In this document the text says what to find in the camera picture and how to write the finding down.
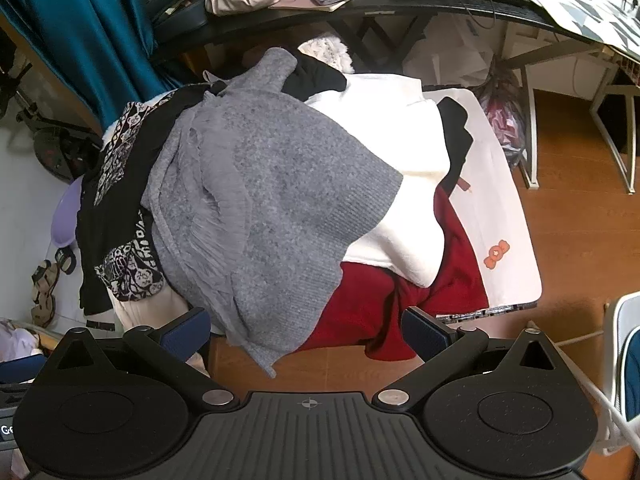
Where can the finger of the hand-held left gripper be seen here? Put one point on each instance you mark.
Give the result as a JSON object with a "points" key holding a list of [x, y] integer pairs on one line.
{"points": [[20, 367]]}

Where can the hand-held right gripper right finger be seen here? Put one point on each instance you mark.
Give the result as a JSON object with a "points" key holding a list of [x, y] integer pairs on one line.
{"points": [[424, 332]]}

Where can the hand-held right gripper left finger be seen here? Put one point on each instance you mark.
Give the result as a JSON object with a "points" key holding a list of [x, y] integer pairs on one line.
{"points": [[186, 332]]}

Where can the grey knitted sweater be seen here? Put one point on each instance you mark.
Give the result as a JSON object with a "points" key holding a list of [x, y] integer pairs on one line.
{"points": [[280, 185]]}

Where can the pale pink cloth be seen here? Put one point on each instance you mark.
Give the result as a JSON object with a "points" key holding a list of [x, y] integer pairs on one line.
{"points": [[17, 340]]}

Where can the beige garment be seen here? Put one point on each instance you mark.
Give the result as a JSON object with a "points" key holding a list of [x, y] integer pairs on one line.
{"points": [[145, 310]]}

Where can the brown sandal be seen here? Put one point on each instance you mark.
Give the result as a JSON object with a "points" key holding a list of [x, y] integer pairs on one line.
{"points": [[42, 312], [46, 280]]}

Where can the dark red garment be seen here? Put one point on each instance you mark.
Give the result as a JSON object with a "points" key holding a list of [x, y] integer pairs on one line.
{"points": [[370, 300]]}

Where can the black white patterned garment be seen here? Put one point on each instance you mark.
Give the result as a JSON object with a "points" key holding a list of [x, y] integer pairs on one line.
{"points": [[100, 210]]}

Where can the cream cloth with orange print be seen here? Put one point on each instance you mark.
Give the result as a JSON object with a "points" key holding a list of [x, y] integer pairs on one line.
{"points": [[500, 200]]}

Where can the purple plastic object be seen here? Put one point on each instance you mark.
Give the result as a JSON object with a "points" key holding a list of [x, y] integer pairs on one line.
{"points": [[65, 220]]}

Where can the white chair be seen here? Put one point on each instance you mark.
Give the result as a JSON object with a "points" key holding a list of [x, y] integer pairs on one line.
{"points": [[612, 350]]}

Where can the black floor fan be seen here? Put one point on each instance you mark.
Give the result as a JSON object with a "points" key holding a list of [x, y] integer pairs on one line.
{"points": [[60, 150]]}

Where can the plastic bag with red contents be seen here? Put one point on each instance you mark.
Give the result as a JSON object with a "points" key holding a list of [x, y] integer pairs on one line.
{"points": [[505, 120]]}

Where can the white fluffy garment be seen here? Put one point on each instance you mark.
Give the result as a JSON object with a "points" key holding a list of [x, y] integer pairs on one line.
{"points": [[325, 47]]}

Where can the black desk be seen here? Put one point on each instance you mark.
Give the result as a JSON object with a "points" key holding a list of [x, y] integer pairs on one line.
{"points": [[400, 7]]}

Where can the teal curtain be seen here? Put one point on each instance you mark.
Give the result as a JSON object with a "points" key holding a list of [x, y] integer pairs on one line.
{"points": [[75, 20]]}

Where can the geometric patterned tablecloth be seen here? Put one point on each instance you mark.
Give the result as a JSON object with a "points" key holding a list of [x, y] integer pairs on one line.
{"points": [[575, 5]]}

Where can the white table frame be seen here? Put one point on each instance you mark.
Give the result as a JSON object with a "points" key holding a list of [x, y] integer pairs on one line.
{"points": [[530, 135]]}

